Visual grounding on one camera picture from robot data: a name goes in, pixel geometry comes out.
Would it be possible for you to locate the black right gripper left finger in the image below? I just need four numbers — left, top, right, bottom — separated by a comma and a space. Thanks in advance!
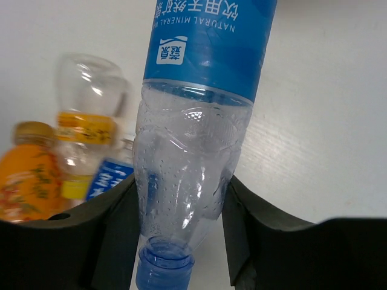
1, 176, 140, 289

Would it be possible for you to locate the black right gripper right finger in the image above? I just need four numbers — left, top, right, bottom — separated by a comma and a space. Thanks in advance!
222, 178, 386, 289

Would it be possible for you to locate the blue label bottle white cap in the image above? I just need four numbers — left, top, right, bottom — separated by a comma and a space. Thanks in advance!
85, 134, 135, 201

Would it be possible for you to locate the orange juice bottle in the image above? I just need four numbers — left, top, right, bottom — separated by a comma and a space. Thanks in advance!
1, 121, 65, 223

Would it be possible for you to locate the clear bottle yellow cap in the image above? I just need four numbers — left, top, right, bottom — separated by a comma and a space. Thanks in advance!
56, 53, 127, 207

